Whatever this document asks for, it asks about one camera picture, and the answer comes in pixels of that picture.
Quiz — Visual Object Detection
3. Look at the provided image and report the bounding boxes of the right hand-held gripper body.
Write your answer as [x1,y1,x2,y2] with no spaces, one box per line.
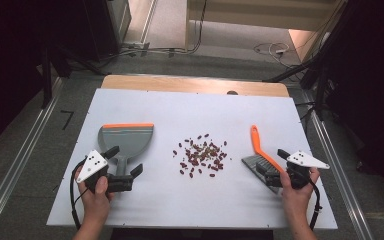
[264,150,331,191]

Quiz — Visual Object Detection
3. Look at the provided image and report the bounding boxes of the person's right hand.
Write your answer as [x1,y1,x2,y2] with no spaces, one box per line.
[279,167,321,216]

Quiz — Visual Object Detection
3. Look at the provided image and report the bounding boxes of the aluminium floor rail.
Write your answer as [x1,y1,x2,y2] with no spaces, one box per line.
[301,91,376,240]
[0,76,64,239]

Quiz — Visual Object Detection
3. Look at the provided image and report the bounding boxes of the dark cabinet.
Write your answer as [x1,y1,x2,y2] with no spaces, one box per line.
[81,0,133,63]

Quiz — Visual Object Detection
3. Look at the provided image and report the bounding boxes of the person's left hand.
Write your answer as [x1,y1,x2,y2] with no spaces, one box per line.
[77,168,116,223]

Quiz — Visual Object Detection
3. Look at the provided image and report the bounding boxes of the orange-handled grey brush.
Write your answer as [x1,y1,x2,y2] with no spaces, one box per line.
[241,124,287,195]

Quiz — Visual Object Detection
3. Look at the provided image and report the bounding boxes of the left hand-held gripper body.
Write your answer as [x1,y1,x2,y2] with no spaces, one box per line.
[75,149,135,194]

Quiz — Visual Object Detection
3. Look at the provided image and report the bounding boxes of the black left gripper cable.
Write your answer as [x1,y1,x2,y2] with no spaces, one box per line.
[69,159,89,231]

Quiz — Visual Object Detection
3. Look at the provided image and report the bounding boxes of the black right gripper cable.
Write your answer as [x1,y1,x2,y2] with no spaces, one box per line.
[309,181,324,232]

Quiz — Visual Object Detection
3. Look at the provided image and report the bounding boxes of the black metal stand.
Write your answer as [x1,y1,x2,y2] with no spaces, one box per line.
[40,46,54,110]
[314,64,328,122]

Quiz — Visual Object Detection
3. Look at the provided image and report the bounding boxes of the pile of red beans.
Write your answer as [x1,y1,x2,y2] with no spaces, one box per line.
[171,133,229,179]

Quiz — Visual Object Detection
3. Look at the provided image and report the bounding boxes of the black curtain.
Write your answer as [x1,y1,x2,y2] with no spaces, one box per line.
[308,0,384,204]
[0,0,91,158]

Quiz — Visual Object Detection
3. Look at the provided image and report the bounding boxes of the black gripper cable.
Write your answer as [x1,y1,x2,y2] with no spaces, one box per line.
[309,181,324,232]
[69,159,89,231]

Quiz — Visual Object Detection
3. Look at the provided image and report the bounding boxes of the bundle of floor cables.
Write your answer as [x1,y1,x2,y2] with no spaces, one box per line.
[118,0,209,58]

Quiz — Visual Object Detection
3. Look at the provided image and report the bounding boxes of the white floor cable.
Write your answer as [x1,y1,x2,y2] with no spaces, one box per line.
[253,41,292,61]

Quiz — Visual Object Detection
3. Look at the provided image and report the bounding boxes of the grey dustpan with orange edge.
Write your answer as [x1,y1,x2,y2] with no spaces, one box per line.
[97,122,155,178]

